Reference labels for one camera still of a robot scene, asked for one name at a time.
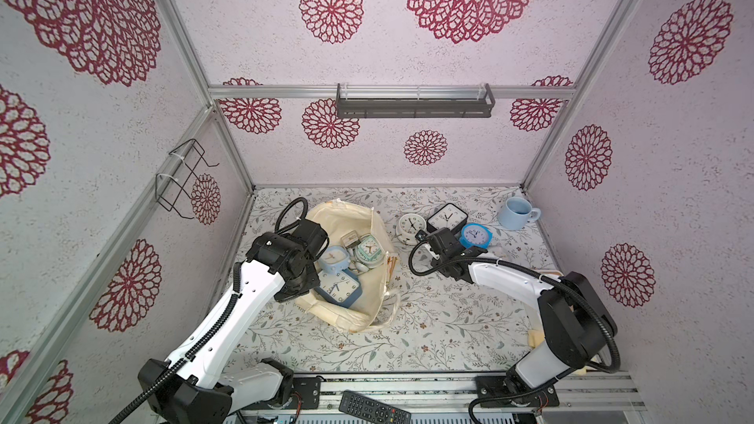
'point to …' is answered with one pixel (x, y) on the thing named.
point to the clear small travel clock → (350, 238)
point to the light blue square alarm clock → (334, 259)
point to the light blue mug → (516, 214)
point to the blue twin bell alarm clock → (475, 236)
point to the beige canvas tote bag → (380, 301)
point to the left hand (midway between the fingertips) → (301, 290)
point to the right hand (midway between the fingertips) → (448, 246)
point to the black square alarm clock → (448, 216)
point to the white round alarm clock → (407, 226)
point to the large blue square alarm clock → (341, 289)
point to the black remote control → (372, 410)
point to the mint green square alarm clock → (368, 250)
